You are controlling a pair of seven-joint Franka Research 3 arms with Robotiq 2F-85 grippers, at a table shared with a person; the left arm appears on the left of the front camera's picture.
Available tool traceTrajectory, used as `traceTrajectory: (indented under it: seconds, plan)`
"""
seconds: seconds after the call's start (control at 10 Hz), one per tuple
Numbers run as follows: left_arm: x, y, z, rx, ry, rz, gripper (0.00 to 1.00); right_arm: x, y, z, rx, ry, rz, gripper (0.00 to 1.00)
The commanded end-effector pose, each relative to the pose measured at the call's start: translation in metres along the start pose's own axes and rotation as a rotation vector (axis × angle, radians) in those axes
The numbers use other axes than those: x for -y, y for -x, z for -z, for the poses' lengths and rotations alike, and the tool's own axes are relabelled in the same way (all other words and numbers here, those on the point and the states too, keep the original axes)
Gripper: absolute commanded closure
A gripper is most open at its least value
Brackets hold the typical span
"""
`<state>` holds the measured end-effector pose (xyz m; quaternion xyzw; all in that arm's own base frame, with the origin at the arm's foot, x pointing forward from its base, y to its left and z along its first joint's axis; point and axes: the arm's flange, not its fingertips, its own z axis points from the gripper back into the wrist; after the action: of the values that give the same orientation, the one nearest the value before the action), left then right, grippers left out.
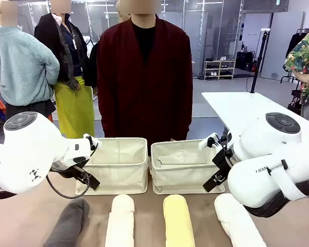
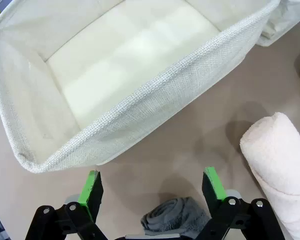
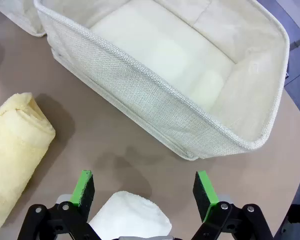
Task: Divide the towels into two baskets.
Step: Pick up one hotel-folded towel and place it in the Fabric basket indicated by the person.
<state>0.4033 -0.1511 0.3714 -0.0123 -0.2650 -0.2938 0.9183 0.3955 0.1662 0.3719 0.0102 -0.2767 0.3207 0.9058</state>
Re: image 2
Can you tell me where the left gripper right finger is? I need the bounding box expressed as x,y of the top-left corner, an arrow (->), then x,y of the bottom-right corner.
197,166 -> 286,240

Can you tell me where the grey towel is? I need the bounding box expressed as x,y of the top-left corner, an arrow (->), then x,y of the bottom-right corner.
140,196 -> 212,237

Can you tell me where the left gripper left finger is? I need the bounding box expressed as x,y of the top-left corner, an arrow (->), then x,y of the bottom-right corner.
24,169 -> 108,240

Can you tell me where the pink towel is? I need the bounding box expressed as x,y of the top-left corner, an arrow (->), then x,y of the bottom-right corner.
239,111 -> 300,240

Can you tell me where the large beige fabric basket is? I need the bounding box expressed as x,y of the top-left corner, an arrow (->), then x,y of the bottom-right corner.
0,0 -> 282,175

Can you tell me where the beige fabric basket with handle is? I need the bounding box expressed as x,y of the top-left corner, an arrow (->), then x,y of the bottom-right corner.
256,0 -> 300,47

